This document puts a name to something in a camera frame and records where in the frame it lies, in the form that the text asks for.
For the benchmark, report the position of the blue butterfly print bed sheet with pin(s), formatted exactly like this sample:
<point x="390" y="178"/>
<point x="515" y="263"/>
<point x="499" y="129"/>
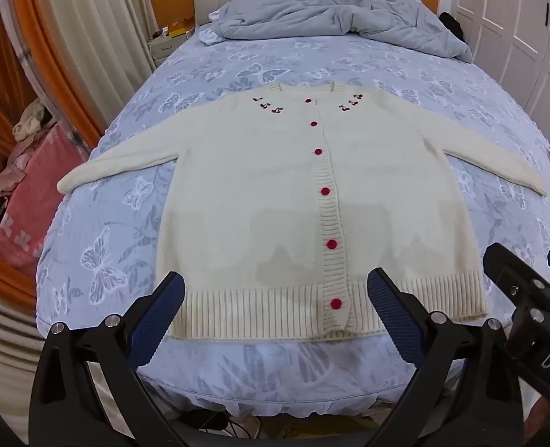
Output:
<point x="303" y="60"/>

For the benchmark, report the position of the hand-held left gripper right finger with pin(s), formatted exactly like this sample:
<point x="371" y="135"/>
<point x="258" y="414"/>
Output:
<point x="394" y="316"/>

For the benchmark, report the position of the black bag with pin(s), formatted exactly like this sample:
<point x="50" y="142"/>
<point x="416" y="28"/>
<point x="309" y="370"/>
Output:
<point x="453" y="24"/>

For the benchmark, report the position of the grey-blue duvet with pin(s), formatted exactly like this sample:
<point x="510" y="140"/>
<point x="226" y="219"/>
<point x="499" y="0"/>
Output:
<point x="326" y="14"/>

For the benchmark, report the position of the pile of pale clothes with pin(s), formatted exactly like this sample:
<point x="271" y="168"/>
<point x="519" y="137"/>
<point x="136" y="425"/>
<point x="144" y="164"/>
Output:
<point x="33" y="121"/>

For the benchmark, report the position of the cream pleated curtain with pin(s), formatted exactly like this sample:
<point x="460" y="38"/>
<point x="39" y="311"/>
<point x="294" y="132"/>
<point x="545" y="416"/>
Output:
<point x="5" y="330"/>
<point x="84" y="32"/>

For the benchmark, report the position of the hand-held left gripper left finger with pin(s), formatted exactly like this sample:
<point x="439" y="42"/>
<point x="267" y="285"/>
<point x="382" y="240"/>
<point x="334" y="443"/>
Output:
<point x="158" y="316"/>

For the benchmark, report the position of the white nightstand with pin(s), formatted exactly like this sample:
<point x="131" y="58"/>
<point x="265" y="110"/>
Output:
<point x="165" y="49"/>

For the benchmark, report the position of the cream knit cardigan red buttons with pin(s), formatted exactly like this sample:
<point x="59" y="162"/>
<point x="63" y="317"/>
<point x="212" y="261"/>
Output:
<point x="256" y="195"/>

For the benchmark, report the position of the white wardrobe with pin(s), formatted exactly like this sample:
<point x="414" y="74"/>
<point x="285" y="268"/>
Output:
<point x="512" y="23"/>

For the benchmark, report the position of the yellow box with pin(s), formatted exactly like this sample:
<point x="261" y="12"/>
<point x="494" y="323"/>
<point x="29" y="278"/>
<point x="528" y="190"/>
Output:
<point x="182" y="30"/>

